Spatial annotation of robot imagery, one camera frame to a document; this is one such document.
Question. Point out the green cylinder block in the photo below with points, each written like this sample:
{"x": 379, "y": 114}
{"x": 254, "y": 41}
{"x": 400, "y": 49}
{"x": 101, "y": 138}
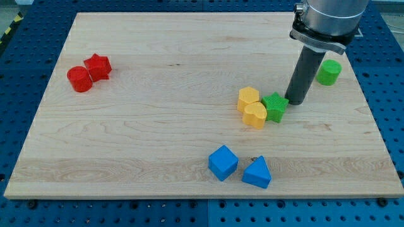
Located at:
{"x": 328, "y": 72}

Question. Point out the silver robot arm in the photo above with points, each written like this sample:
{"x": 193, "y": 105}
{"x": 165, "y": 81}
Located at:
{"x": 327, "y": 25}

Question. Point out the green star block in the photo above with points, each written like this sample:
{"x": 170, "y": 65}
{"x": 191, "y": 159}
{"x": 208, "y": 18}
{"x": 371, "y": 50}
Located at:
{"x": 275, "y": 106}

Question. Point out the red star block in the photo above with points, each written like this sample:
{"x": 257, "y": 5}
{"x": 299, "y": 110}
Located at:
{"x": 98, "y": 67}

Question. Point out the yellow hexagon block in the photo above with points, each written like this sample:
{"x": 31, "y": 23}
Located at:
{"x": 247, "y": 96}

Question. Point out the yellow heart block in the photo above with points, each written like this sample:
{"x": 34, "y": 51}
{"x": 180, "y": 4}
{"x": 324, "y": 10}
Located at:
{"x": 255, "y": 115}

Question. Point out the blue cube block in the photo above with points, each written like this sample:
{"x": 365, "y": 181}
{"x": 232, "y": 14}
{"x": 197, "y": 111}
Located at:
{"x": 223, "y": 162}

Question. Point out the light wooden board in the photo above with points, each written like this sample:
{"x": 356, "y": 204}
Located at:
{"x": 171, "y": 101}

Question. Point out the blue triangle block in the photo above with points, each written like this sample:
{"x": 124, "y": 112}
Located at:
{"x": 257, "y": 173}

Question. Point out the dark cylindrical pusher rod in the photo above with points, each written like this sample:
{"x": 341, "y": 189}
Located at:
{"x": 305, "y": 70}

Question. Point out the red cylinder block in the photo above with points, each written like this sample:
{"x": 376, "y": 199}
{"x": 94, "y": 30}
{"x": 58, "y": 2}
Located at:
{"x": 79, "y": 79}

